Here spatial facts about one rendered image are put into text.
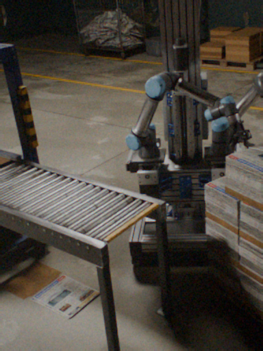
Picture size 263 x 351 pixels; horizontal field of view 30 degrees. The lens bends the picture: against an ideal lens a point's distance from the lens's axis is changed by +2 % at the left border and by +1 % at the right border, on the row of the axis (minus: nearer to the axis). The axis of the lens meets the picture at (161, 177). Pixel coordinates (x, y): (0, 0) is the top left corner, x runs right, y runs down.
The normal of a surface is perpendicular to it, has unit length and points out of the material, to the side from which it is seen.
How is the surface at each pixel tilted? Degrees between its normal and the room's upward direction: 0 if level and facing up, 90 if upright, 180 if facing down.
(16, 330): 0
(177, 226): 0
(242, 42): 90
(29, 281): 0
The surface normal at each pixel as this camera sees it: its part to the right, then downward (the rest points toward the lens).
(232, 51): -0.60, 0.38
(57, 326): -0.07, -0.90
